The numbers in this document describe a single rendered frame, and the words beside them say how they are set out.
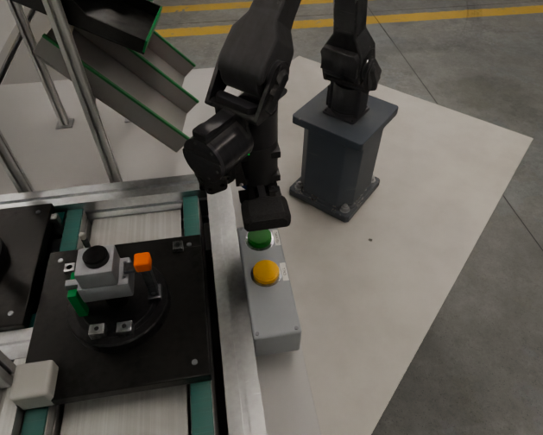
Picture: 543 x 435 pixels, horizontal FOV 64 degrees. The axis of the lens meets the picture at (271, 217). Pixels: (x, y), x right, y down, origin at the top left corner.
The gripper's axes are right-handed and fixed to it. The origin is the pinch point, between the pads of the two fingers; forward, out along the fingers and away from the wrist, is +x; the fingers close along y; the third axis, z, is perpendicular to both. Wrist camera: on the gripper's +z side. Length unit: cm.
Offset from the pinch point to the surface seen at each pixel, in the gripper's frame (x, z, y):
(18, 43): 26, 69, -116
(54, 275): 7.7, 32.0, 2.8
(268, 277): 7.7, 0.0, 8.7
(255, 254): 8.9, 1.2, 3.1
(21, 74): 31, 68, -104
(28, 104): 19, 54, -65
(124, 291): 0.8, 19.4, 12.2
